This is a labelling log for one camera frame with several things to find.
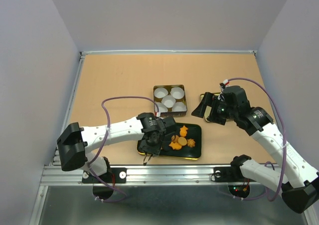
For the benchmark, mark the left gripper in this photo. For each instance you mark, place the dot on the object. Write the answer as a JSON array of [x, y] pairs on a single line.
[[154, 150]]

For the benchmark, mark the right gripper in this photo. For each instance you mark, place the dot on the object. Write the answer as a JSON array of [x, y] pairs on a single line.
[[208, 100]]

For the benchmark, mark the orange fish cookie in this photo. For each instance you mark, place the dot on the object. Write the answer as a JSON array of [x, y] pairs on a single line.
[[183, 131], [175, 146]]

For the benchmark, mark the metal tongs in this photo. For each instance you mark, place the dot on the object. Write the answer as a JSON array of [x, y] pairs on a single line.
[[147, 158]]

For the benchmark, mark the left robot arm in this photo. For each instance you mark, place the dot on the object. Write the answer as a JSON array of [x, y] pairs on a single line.
[[76, 144]]

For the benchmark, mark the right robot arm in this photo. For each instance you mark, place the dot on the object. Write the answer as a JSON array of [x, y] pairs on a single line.
[[298, 185]]

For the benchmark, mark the gold tin lid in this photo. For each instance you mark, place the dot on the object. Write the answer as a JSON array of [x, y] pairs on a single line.
[[213, 108]]

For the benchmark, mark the white paper cup bottom-left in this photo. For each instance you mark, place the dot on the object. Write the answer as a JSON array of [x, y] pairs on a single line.
[[159, 107]]

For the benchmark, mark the white paper cup bottom-right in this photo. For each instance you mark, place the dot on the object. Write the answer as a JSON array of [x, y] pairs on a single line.
[[179, 107]]

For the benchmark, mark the brown swirl cookie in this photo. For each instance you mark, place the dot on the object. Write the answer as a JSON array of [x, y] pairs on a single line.
[[175, 138]]

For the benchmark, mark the black sandwich cookie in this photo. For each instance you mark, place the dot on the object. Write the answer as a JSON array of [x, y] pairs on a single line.
[[166, 148]]

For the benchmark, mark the white paper cup top-right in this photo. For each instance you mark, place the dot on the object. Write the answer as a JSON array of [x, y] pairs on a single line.
[[177, 92]]

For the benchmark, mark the round sandwich biscuit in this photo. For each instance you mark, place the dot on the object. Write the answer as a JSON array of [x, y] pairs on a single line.
[[182, 141]]

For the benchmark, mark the white paper cup centre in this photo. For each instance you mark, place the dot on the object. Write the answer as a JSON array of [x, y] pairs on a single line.
[[168, 101]]

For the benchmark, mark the square cookie tin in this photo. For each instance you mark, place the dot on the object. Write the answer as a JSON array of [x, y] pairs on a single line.
[[169, 112]]

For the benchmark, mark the black serving tray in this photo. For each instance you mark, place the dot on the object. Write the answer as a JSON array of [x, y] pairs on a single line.
[[194, 132]]

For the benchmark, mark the flower swirl cookie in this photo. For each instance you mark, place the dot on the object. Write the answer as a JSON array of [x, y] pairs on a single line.
[[191, 143]]

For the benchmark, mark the white paper cup top-left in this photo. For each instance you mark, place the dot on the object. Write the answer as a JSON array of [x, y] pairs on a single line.
[[160, 92]]

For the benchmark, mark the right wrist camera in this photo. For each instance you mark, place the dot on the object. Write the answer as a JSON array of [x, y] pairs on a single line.
[[222, 97]]

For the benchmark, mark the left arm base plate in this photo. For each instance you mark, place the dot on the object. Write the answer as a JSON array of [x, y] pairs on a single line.
[[117, 175]]

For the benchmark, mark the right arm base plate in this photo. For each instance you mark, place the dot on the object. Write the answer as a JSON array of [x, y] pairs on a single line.
[[228, 174]]

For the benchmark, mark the aluminium front rail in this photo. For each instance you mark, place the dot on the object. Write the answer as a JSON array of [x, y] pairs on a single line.
[[138, 175]]

